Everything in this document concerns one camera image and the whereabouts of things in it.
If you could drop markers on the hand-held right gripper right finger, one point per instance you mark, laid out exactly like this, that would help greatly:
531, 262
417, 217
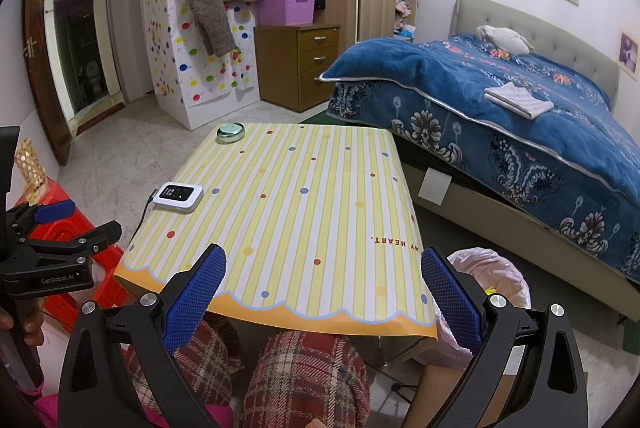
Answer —
450, 298

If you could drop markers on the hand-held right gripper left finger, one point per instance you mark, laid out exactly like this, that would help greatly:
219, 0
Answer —
195, 288

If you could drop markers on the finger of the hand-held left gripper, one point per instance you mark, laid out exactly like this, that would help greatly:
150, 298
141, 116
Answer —
95, 238
55, 212

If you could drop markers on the pink-lined trash bin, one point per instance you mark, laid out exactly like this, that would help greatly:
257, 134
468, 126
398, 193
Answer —
495, 273

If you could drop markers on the person's left hand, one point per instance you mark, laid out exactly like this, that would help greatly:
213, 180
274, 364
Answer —
34, 320

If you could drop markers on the red plastic stool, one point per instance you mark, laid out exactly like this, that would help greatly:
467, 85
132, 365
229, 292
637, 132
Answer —
107, 280

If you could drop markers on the gold woven basket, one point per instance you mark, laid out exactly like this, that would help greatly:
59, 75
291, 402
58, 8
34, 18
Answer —
29, 162

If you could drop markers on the white portable charger device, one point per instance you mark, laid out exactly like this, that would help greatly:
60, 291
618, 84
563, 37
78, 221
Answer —
177, 197

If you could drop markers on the white paper sheet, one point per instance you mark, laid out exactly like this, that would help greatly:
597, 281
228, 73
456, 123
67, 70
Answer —
432, 186

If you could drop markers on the magenta cloth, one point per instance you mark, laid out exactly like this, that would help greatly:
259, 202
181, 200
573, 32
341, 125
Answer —
45, 410

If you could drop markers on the yellow striped tablecloth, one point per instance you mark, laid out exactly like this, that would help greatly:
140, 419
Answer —
310, 218

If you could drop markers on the brown wooden door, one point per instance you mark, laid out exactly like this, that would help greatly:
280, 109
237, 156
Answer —
42, 72

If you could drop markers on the white toilet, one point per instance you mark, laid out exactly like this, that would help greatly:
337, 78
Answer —
92, 75

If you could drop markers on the green round tin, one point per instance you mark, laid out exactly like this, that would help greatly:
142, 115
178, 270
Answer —
230, 132

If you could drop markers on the bed with blue blanket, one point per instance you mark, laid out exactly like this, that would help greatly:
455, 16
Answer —
475, 117

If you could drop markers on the white dotted cabinet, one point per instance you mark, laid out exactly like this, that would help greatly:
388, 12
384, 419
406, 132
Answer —
190, 72

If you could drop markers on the folded white cloth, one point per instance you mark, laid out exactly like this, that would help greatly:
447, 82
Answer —
517, 101

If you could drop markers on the green floor mat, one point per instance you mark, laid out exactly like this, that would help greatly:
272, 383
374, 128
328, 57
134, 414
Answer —
315, 117

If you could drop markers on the wooden drawer cabinet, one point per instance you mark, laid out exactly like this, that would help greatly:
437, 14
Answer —
300, 67

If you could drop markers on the grey plush toy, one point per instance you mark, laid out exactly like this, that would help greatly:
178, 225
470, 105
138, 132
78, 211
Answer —
502, 38

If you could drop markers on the grey upholstered bed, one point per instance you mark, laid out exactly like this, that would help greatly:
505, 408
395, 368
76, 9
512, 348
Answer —
525, 15

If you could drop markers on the purple plastic basket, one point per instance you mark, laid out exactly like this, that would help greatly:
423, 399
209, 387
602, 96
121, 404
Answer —
287, 10

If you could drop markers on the stacked clothes on shelf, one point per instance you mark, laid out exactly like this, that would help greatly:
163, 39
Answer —
404, 5

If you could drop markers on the small wall photo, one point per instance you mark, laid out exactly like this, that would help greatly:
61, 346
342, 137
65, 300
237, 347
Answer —
629, 50

